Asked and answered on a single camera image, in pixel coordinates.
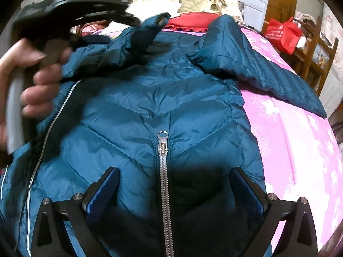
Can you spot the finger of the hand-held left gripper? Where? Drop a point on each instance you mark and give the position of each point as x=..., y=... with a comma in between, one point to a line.
x=126, y=18
x=88, y=42

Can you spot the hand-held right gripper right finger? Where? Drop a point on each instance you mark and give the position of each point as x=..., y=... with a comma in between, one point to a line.
x=246, y=192

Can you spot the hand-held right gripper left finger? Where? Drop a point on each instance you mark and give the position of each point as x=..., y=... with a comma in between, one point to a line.
x=103, y=192

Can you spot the teal down jacket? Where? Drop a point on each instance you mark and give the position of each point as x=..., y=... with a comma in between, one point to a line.
x=160, y=85

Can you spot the person's left hand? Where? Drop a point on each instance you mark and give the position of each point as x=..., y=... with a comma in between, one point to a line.
x=40, y=96

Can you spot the red patterned blanket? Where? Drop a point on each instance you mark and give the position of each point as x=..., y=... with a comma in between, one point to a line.
x=93, y=28

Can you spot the white pillow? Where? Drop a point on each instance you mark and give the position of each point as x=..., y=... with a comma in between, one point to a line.
x=150, y=9

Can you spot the red ruffled pillow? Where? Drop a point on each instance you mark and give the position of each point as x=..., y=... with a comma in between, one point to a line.
x=185, y=22

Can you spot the pink floral bedsheet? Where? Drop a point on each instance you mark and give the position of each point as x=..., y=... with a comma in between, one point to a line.
x=294, y=152

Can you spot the wooden chair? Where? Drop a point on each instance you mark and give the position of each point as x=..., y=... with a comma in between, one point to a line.
x=315, y=56

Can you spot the red shopping bag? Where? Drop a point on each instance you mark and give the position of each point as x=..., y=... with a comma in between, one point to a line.
x=281, y=32

